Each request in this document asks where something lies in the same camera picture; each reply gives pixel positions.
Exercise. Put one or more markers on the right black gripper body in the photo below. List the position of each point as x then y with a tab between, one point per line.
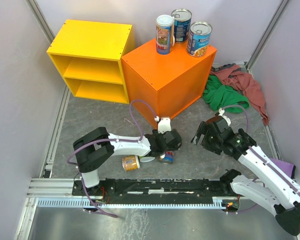
211	143

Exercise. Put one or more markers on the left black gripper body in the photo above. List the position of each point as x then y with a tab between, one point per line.
155	133

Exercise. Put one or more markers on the yellow blue can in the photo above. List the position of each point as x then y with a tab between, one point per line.
168	159

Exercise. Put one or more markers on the green label noodle cup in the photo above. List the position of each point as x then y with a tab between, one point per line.
146	159

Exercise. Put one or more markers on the orange label small jar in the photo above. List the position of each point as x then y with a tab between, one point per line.
130	163

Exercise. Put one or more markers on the blue Progresso soup can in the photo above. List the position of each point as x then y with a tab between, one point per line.
198	39

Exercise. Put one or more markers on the yellow soup can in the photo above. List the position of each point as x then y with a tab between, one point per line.
163	34

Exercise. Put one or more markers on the dark blue soup can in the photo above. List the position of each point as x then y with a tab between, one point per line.
182	22

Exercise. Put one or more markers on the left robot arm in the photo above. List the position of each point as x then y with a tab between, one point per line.
93	149

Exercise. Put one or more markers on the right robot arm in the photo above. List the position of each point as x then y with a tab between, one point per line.
280	195

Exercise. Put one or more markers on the green cloth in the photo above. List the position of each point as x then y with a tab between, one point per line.
218	95

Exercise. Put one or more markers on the orange wooden box cabinet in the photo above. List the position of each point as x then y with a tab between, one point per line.
165	85

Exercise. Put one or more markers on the red pink cloth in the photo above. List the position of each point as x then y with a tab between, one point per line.
232	75

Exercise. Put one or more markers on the purple cloth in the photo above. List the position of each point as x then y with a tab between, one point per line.
288	168

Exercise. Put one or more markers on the yellow open shelf cabinet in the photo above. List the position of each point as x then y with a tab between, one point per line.
88	56

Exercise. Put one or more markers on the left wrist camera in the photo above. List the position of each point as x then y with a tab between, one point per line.
163	124

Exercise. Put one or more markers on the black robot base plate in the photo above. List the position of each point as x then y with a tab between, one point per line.
161	191

